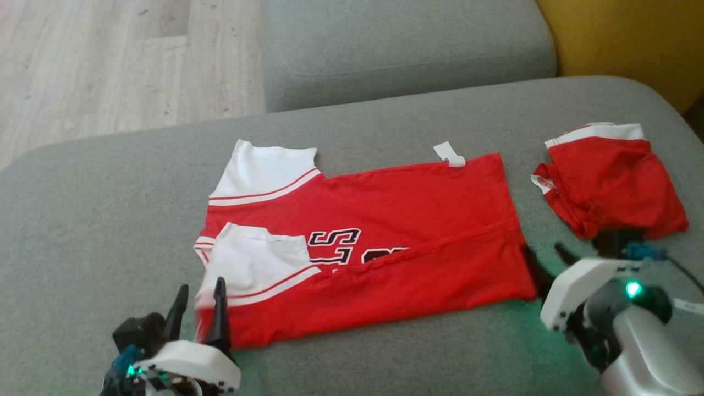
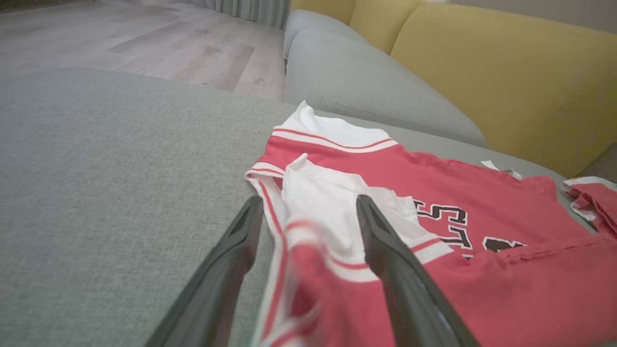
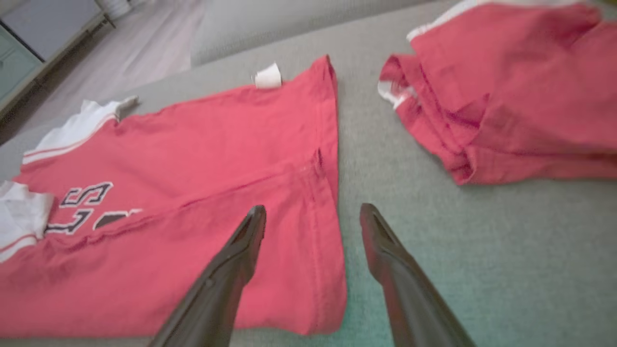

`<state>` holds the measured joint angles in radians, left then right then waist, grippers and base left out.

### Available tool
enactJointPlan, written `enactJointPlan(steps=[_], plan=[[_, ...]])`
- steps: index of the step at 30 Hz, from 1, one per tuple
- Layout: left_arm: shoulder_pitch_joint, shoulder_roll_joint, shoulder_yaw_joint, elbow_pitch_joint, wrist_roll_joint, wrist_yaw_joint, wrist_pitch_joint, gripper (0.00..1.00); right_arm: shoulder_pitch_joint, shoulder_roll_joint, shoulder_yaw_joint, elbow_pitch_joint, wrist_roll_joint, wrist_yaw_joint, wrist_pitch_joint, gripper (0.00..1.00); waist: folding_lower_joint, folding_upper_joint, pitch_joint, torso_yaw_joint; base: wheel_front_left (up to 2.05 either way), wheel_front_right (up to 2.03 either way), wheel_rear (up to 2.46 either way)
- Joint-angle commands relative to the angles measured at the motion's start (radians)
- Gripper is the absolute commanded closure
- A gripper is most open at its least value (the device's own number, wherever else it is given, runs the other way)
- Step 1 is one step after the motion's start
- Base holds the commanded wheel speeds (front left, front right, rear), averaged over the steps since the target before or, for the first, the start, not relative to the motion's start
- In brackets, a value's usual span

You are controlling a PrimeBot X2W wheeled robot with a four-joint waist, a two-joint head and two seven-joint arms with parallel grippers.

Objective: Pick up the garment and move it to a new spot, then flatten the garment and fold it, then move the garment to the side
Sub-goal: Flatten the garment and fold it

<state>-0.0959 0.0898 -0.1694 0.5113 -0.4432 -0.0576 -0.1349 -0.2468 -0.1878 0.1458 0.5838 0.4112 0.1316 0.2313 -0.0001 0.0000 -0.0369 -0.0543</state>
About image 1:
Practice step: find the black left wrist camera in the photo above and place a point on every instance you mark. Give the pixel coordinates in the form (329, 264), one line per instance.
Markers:
(137, 333)

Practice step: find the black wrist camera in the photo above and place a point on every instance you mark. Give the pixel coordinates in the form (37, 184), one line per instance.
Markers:
(137, 333)
(616, 245)

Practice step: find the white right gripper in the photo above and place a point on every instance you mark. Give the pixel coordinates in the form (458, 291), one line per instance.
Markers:
(575, 291)

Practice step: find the red t-shirt white sleeves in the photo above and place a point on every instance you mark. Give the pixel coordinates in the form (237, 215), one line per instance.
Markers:
(412, 220)

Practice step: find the yellow cushion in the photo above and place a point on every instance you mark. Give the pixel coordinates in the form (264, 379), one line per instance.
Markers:
(627, 38)

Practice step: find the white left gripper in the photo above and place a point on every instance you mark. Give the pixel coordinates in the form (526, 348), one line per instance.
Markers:
(192, 366)

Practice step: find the red basketball shorts white stripe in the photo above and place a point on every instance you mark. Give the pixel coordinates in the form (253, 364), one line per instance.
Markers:
(610, 181)

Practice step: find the small grey sofa cushion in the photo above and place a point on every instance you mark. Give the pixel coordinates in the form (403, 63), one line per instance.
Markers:
(407, 49)

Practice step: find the large grey sofa seat cushion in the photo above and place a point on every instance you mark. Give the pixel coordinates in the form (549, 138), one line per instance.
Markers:
(110, 220)

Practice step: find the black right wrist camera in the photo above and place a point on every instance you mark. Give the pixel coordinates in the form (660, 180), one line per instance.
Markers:
(616, 245)

